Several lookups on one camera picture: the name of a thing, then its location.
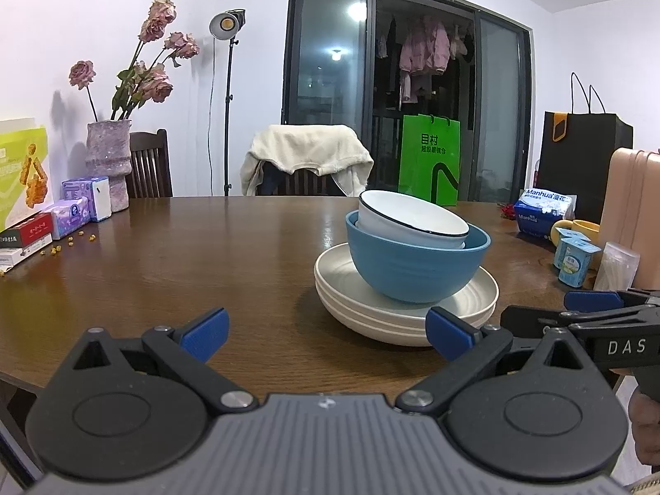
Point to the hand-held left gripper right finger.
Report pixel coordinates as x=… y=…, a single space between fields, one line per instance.
x=448 y=338

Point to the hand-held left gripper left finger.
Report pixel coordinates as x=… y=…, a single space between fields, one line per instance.
x=206 y=335

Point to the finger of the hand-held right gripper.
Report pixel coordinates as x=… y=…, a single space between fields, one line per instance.
x=593 y=300
x=536 y=319

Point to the cream plate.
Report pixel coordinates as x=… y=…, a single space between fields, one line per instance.
x=381 y=339
x=338 y=268
x=326 y=296

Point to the blue bowl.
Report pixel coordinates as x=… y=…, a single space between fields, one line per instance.
x=412 y=273

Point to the person's right hand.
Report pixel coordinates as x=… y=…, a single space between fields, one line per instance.
x=644 y=428

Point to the blue yogurt cup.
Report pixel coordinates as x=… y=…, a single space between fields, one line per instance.
x=564 y=250
x=577 y=268

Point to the clear toothpick container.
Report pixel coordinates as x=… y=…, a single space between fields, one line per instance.
x=616 y=268

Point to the yellow mug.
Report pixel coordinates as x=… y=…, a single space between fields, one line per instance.
x=585 y=232

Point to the blue and white tissue package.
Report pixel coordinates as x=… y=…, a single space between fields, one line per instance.
x=544 y=211

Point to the pink suitcase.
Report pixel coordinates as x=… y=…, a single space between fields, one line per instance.
x=634 y=201

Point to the small red item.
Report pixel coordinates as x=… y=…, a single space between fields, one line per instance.
x=508 y=211

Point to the black paper bag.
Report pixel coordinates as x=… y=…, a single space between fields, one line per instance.
x=582 y=165

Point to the scattered yellow snack pieces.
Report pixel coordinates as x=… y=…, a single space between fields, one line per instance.
x=54 y=251

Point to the dark wooden slat chair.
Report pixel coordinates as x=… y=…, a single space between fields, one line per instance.
x=149 y=170

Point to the green shopping bag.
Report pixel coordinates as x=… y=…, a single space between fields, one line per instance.
x=428 y=160

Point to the white and purple tissue pack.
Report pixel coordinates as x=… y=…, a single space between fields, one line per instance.
x=90 y=198

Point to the clothes-draped wooden chair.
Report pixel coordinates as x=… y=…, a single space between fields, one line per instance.
x=304 y=183

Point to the purple floral tissue pack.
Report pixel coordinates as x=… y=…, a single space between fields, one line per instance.
x=67 y=216

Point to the purple textured vase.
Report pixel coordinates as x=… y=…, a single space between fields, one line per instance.
x=105 y=165

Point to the red box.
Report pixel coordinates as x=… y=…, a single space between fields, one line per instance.
x=26 y=229

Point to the flat white box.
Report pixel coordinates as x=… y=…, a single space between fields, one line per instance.
x=10 y=260

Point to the chair with cream garment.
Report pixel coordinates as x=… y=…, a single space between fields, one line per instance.
x=309 y=147

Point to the black light stand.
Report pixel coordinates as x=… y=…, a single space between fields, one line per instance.
x=228 y=103

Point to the yellow-green snack box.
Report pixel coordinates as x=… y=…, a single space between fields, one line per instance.
x=23 y=175

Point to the bunch of dried pink roses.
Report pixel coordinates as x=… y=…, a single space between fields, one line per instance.
x=154 y=82

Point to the hanging pink jacket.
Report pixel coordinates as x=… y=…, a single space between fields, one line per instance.
x=425 y=46

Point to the black-framed glass sliding door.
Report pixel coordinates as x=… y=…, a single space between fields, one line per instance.
x=330 y=62

